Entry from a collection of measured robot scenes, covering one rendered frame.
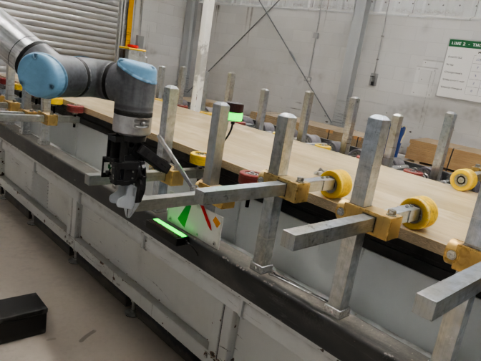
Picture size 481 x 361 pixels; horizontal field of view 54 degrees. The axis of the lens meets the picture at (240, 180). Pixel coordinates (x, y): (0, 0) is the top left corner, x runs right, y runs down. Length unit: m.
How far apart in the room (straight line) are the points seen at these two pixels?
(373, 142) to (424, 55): 7.65
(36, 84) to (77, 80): 0.09
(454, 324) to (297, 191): 0.44
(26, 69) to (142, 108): 0.25
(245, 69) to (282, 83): 1.06
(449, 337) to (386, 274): 0.33
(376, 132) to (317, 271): 0.55
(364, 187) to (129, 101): 0.55
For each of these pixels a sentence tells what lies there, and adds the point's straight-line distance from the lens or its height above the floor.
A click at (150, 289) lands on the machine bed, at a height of 0.20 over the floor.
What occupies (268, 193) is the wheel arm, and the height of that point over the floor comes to 0.94.
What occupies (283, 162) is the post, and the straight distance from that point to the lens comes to 1.18.
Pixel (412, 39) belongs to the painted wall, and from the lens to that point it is 8.75.
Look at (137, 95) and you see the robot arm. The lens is 1.10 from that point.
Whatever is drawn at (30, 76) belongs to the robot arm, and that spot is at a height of 1.14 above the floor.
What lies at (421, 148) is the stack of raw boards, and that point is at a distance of 7.18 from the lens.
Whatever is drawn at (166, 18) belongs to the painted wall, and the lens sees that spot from 11.40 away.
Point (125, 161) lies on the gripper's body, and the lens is 1.14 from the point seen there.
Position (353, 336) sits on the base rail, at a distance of 1.10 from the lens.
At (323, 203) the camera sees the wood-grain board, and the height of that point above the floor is 0.89.
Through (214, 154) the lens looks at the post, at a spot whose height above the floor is 0.96.
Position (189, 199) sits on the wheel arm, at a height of 0.85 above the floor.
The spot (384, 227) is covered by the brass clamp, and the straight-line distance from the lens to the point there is 1.01.
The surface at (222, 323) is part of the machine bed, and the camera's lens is 1.80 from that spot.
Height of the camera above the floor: 1.23
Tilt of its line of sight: 14 degrees down
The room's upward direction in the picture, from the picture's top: 9 degrees clockwise
